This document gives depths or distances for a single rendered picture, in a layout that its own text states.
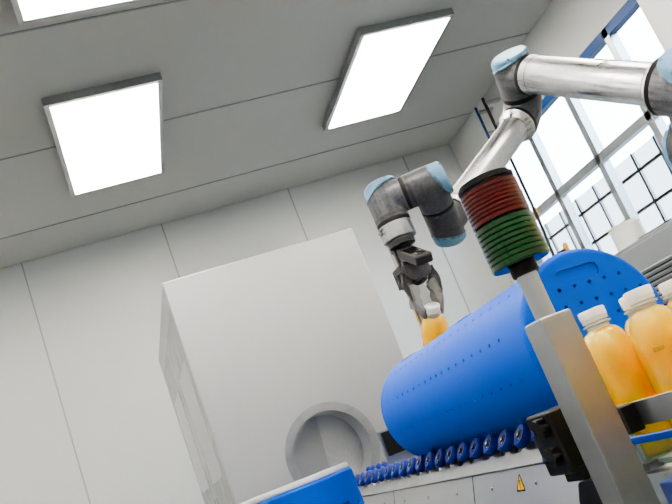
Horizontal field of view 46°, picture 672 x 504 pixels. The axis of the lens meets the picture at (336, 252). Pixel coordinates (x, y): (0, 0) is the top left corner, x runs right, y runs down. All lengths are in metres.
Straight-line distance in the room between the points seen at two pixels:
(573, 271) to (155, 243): 5.56
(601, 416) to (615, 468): 0.05
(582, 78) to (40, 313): 5.19
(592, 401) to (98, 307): 5.96
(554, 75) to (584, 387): 1.56
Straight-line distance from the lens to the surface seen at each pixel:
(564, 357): 0.81
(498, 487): 1.68
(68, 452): 6.43
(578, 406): 0.81
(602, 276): 1.45
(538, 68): 2.34
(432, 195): 2.02
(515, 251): 0.81
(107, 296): 6.63
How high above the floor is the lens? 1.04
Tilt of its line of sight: 14 degrees up
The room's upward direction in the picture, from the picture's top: 22 degrees counter-clockwise
